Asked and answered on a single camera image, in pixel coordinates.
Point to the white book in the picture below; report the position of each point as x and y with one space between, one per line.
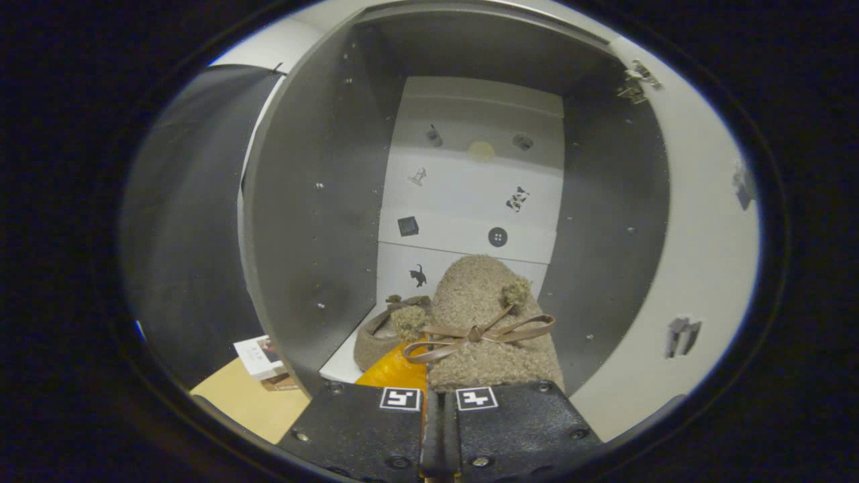
258 355

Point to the metal door hinge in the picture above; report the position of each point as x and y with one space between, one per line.
637 79

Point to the brown fuzzy slipper shoe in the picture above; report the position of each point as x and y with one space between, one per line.
376 339
473 288

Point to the brown book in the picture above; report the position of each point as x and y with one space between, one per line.
282 384

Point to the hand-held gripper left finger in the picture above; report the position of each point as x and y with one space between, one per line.
356 429

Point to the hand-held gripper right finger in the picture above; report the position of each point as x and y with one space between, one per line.
517 422

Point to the grey shoe cabinet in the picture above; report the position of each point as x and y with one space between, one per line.
322 235

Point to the black backdrop cloth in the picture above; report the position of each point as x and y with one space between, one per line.
181 235

